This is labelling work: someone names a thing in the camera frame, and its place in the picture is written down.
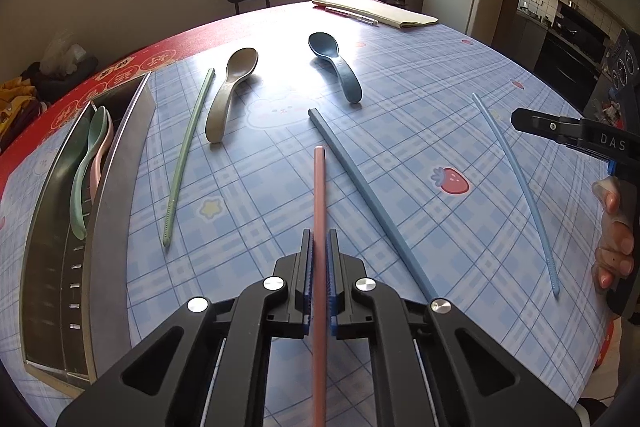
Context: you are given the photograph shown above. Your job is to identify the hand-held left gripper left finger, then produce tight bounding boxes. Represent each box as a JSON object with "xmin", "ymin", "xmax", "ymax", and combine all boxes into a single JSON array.
[{"xmin": 56, "ymin": 229, "xmax": 315, "ymax": 427}]

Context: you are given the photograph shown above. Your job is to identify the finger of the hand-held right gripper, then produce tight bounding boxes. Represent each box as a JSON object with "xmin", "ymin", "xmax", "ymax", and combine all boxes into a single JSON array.
[{"xmin": 511, "ymin": 107, "xmax": 585, "ymax": 148}]

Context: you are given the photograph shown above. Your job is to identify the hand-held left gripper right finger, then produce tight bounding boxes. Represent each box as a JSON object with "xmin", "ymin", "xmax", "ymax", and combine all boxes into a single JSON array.
[{"xmin": 327, "ymin": 229, "xmax": 583, "ymax": 427}]

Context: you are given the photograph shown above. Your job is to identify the light blue chopstick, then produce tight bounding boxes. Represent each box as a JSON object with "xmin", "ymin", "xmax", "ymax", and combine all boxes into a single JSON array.
[{"xmin": 471, "ymin": 93, "xmax": 561, "ymax": 297}]

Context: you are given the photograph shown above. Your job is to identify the pink chopstick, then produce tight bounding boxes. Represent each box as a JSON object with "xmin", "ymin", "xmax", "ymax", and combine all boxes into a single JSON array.
[{"xmin": 311, "ymin": 146, "xmax": 329, "ymax": 427}]

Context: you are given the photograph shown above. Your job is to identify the dark blue chopstick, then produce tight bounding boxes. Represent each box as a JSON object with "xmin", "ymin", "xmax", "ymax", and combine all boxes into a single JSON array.
[{"xmin": 307, "ymin": 108, "xmax": 441, "ymax": 303}]

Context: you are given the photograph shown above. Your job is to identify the green chopstick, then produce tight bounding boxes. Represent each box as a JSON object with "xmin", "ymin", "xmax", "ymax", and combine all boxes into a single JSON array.
[{"xmin": 162, "ymin": 68, "xmax": 216, "ymax": 249}]

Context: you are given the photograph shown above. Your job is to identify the steel utensil holder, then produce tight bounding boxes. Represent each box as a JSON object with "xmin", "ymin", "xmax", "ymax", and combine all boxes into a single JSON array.
[{"xmin": 20, "ymin": 72, "xmax": 153, "ymax": 395}]

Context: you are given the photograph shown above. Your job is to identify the dark blue spoon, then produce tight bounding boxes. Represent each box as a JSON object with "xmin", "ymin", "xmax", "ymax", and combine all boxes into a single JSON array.
[{"xmin": 307, "ymin": 32, "xmax": 363, "ymax": 104}]

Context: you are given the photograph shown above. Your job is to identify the khaki spoon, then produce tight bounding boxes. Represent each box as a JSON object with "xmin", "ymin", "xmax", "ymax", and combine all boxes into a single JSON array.
[{"xmin": 205, "ymin": 48, "xmax": 260, "ymax": 144}]

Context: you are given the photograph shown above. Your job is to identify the pink spoon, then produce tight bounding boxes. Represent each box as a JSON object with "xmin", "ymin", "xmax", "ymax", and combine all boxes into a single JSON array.
[{"xmin": 89, "ymin": 109, "xmax": 115, "ymax": 204}]

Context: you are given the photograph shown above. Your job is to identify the green spoon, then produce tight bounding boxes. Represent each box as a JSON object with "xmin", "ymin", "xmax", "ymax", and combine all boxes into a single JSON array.
[{"xmin": 70, "ymin": 106, "xmax": 110, "ymax": 241}]

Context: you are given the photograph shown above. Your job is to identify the person's right hand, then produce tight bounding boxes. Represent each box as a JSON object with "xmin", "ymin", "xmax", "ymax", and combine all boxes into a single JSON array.
[{"xmin": 592, "ymin": 177, "xmax": 636, "ymax": 293}]

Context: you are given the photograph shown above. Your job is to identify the black oven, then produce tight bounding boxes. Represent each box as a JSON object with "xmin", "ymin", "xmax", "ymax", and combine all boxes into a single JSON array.
[{"xmin": 542, "ymin": 1, "xmax": 614, "ymax": 108}]

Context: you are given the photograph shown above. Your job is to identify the beige notebook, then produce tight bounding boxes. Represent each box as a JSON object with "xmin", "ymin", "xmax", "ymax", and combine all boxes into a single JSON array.
[{"xmin": 312, "ymin": 0, "xmax": 440, "ymax": 30}]

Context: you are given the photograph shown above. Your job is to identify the silver pen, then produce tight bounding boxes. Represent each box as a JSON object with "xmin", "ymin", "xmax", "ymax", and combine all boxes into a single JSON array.
[{"xmin": 325, "ymin": 6, "xmax": 380, "ymax": 26}]

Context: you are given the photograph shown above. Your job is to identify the clear plastic bag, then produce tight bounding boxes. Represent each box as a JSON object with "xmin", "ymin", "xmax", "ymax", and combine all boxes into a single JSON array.
[{"xmin": 40, "ymin": 32, "xmax": 89, "ymax": 76}]

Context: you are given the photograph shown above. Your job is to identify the yellow cloth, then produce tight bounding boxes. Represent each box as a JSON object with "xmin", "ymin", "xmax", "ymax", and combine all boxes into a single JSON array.
[{"xmin": 0, "ymin": 77, "xmax": 39, "ymax": 128}]

